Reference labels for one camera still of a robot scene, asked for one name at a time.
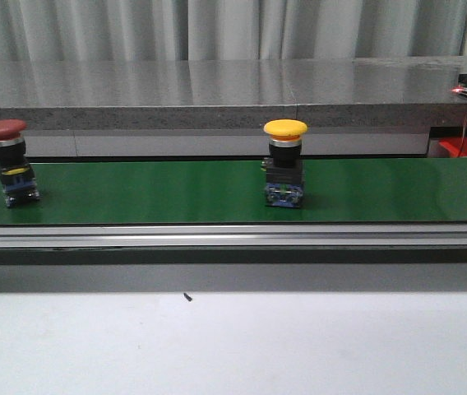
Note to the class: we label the yellow mushroom push button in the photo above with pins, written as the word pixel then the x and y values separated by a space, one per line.
pixel 284 166

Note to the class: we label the red mushroom push button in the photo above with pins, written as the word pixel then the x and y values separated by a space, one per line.
pixel 17 176

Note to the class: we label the grey stone counter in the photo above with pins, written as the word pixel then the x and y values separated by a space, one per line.
pixel 352 107

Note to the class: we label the green conveyor belt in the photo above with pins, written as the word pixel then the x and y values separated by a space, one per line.
pixel 232 191

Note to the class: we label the white curtain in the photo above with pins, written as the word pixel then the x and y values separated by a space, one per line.
pixel 229 30

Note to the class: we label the aluminium conveyor frame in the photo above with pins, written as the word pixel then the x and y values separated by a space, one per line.
pixel 391 257

